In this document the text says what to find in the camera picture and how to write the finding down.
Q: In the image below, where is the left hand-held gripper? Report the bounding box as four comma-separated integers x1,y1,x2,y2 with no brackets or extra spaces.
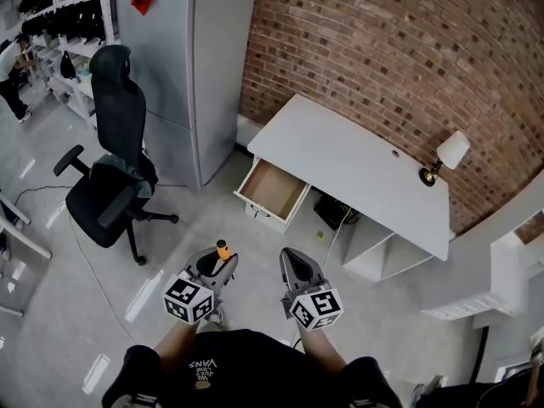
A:
162,248,239,326

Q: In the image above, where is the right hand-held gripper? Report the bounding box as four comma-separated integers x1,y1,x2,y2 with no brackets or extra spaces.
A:
279,247,344,332

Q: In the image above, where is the white drawer with wooden bottom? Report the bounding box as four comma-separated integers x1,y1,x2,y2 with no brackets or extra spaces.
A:
233,156,312,224

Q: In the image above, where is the person's left forearm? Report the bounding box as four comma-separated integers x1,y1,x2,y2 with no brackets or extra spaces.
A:
153,319,201,374

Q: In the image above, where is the person's right forearm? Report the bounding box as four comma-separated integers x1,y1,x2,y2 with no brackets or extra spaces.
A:
296,325,348,376

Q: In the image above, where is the person's left shoe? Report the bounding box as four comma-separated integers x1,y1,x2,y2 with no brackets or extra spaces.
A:
206,307,231,332

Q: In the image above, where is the black box under desk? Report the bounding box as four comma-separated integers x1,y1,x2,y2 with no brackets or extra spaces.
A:
313,195,362,231

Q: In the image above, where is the teal cloth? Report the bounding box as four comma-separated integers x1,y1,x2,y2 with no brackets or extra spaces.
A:
91,154,154,199

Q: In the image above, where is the person's black shirt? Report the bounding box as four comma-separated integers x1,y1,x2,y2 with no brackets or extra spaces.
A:
101,328,403,408

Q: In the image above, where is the white desk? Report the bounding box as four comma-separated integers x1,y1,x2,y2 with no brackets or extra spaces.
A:
244,93,451,282

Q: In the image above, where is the grey sneaker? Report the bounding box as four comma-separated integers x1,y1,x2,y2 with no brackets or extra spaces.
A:
410,374,445,408

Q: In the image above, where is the black office chair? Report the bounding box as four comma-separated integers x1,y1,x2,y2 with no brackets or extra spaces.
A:
53,44,180,267

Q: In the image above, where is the grey refrigerator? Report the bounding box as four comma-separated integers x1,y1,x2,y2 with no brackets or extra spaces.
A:
115,0,261,192

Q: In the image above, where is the table lamp with white shade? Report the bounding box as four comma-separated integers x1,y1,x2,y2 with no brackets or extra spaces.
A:
418,130,471,188

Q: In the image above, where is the black pole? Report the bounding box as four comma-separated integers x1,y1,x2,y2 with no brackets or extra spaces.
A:
474,325,491,384

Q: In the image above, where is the white shelf unit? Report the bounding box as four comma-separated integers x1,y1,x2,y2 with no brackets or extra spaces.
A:
418,227,544,323

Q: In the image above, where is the white shelf rack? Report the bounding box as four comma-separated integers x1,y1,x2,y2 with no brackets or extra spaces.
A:
19,0,122,132

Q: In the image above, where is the row of black bags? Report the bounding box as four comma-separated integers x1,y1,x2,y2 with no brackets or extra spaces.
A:
19,0,107,45

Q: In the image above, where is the black floor cable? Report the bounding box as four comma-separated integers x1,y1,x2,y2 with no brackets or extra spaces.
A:
14,184,138,344

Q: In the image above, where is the grey harness strap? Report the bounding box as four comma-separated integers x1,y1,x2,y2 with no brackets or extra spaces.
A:
109,392,163,408

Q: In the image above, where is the white table frame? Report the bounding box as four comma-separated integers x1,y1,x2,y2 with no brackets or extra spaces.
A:
0,188,53,318

